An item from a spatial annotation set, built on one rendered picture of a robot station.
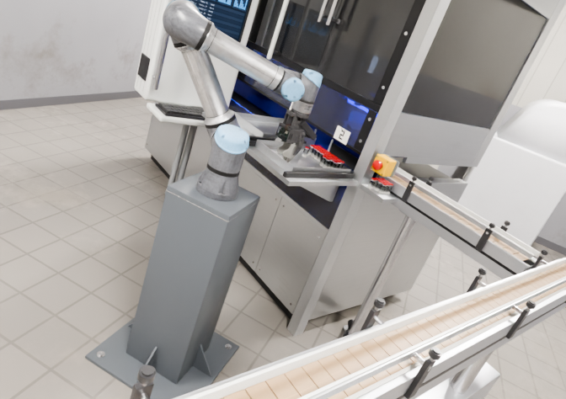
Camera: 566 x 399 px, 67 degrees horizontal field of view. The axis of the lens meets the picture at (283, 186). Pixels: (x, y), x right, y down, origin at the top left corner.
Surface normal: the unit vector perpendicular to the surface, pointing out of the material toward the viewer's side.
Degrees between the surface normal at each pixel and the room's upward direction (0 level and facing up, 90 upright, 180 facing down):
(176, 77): 90
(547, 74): 90
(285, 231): 90
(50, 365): 0
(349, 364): 0
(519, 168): 90
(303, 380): 0
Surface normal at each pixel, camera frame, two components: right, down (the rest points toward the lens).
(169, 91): 0.56, 0.48
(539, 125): -0.41, 0.22
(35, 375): 0.32, -0.88
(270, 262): -0.75, 0.00
